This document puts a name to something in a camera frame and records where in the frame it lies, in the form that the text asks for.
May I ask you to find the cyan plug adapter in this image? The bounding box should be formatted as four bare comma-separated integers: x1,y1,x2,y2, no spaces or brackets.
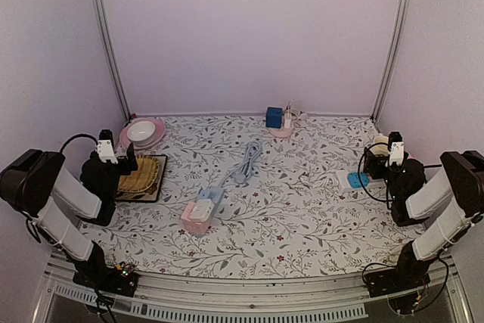
347,172,371,189

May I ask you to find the white long power strip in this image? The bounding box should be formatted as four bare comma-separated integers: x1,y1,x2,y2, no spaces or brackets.
336,170,385,193

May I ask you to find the pink cube socket adapter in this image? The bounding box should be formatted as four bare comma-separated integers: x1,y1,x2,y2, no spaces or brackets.
181,202,215,236

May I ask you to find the light blue power strip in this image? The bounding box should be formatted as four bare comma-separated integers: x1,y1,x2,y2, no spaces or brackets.
193,187,224,222

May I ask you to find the light blue charger plug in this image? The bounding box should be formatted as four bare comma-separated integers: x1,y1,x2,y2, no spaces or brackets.
197,187,224,204

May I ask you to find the white plug adapter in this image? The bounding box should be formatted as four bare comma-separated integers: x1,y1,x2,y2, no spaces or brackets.
189,204,213,222

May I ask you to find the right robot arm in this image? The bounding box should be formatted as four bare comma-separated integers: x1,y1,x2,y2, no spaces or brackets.
362,151,483,296

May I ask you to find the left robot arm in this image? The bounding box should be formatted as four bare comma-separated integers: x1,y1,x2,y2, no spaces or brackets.
1,141,138,288

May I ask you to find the dark blue cube socket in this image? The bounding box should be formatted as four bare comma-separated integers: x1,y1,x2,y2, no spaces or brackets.
265,107,283,129

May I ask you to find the cream ceramic mug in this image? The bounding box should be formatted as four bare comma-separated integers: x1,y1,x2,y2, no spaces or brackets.
374,133,389,154

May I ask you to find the white bowl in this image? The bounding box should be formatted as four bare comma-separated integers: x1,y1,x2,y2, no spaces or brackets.
126,120,156,146

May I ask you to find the yellow woven basket tray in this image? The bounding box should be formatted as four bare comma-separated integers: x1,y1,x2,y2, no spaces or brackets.
118,156,160,193

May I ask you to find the black framed mat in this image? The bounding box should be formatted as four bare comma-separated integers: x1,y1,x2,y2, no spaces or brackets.
115,154,168,203

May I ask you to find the pink plate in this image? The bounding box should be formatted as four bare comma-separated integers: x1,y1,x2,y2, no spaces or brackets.
119,118,166,151

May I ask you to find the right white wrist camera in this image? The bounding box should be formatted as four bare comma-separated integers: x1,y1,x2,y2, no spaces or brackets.
387,132,405,167

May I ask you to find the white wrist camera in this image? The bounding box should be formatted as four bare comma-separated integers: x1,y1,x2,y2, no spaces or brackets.
96,129,118,164
387,132,405,167

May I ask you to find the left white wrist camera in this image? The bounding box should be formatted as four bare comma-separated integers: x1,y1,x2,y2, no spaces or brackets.
96,129,118,164

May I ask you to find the white coiled strip cable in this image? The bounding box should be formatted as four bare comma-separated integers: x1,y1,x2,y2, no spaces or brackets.
296,172,338,189

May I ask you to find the white charger with cable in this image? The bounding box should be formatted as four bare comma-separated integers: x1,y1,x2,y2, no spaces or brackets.
282,99,309,129

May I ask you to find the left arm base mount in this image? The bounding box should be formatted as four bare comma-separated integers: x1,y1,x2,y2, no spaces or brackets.
73,262,139,297

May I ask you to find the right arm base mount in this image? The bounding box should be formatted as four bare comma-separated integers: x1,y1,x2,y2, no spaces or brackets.
361,262,430,297

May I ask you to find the light blue coiled cable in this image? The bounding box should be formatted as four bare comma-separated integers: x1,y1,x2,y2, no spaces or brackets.
219,140,263,189

